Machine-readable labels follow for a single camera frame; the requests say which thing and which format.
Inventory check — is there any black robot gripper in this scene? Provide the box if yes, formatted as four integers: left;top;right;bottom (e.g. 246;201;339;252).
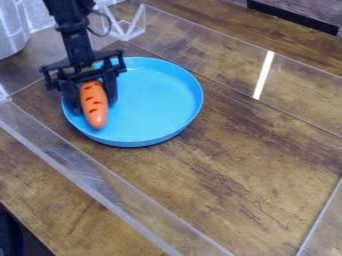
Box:
40;49;127;114

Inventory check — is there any orange toy carrot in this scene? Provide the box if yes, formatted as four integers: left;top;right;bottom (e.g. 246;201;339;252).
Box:
80;80;108;129

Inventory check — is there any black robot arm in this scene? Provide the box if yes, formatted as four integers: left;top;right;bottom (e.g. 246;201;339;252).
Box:
40;0;127;113

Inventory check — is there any blue round tray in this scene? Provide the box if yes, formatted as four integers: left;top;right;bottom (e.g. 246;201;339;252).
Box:
61;57;203;147

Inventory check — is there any white patterned curtain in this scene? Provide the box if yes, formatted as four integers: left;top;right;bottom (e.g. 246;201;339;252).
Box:
0;0;124;60

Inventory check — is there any clear acrylic corner bracket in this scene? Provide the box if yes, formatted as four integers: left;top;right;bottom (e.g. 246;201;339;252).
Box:
99;4;145;42

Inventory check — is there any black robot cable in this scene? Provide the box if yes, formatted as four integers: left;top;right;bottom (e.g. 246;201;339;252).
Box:
85;7;113;38

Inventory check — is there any clear acrylic enclosure wall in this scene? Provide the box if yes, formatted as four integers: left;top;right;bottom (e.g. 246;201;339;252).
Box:
0;85;234;256

